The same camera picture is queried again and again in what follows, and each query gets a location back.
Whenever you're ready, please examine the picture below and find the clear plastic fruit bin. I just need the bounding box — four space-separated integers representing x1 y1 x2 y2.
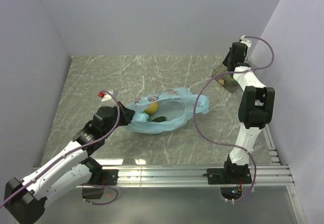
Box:
211 64 239 93

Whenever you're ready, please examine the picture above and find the yellow lemon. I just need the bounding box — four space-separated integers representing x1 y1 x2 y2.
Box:
144 102 158 115

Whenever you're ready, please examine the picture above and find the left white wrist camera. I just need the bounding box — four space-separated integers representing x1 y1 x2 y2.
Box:
98 89 117 102

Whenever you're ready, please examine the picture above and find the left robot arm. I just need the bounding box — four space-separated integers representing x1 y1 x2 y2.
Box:
2 103 135 223

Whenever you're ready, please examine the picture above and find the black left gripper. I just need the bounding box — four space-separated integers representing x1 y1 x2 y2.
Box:
103 101 135 138

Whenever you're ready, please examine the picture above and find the light blue printed plastic bag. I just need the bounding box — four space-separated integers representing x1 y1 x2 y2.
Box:
126 87 209 134

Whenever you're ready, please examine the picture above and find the dark green avocado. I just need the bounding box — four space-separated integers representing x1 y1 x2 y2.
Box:
150 116 167 123

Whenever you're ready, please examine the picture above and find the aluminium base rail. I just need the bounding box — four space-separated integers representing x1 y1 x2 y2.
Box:
30 165 296 189

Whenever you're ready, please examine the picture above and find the green melon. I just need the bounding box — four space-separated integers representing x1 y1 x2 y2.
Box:
223 74 237 86

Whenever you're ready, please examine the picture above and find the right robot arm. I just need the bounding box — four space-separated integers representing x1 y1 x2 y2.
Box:
223 40 275 183

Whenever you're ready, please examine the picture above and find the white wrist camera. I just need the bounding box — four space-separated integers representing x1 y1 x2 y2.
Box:
239 35 252 50
98 89 117 102

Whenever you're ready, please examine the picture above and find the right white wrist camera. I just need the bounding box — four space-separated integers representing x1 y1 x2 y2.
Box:
239 35 252 50

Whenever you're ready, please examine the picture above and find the aluminium side rail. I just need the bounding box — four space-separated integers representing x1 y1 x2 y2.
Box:
252 125 281 166

